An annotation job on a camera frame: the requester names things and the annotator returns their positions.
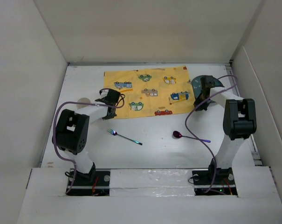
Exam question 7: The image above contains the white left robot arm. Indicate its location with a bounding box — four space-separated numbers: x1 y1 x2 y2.
52 88 125 185

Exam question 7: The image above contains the iridescent fork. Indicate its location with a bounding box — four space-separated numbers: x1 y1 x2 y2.
107 128 143 146

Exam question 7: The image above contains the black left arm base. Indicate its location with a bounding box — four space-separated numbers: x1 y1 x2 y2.
64 164 111 196

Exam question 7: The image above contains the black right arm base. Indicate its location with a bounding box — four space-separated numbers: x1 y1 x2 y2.
188 161 238 196

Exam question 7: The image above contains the purple iridescent spoon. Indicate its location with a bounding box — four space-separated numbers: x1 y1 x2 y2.
172 131 211 143

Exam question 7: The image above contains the teal round plate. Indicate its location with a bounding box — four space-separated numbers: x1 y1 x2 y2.
190 75 224 100

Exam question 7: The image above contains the pink cup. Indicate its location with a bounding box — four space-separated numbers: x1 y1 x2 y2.
76 98 91 109

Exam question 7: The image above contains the yellow cartoon print cloth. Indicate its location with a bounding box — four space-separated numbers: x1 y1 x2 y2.
104 66 195 119

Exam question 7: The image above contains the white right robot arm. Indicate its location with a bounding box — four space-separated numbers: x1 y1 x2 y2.
194 76 257 184

